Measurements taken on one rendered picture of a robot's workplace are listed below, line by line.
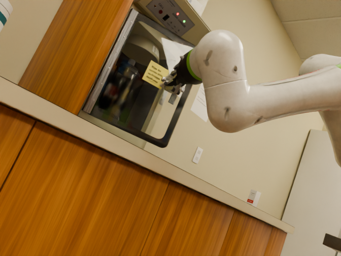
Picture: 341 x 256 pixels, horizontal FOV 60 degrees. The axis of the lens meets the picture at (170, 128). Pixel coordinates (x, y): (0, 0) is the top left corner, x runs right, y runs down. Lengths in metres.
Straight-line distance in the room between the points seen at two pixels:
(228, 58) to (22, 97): 0.42
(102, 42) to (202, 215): 0.67
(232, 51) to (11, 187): 0.53
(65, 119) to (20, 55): 0.76
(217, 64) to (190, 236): 0.65
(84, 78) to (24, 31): 0.55
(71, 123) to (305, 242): 3.30
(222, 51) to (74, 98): 0.44
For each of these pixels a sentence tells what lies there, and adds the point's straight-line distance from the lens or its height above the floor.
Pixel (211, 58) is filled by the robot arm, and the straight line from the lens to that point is 0.66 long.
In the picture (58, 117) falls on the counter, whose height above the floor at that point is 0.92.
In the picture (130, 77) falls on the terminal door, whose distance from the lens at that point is 1.02.
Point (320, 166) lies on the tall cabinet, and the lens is 3.83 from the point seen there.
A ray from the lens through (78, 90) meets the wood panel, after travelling 0.88.
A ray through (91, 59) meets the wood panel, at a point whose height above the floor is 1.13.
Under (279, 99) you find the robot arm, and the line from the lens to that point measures 0.72.
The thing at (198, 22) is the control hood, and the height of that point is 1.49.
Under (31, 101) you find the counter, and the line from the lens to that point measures 0.61.
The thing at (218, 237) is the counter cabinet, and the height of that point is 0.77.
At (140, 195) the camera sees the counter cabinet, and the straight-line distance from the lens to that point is 0.85.
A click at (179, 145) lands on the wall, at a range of 1.97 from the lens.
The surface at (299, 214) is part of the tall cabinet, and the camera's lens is 3.76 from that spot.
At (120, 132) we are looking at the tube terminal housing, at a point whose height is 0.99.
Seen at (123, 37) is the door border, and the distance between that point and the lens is 1.06.
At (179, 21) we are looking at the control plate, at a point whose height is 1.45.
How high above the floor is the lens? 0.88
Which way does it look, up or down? 10 degrees up
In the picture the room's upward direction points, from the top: 23 degrees clockwise
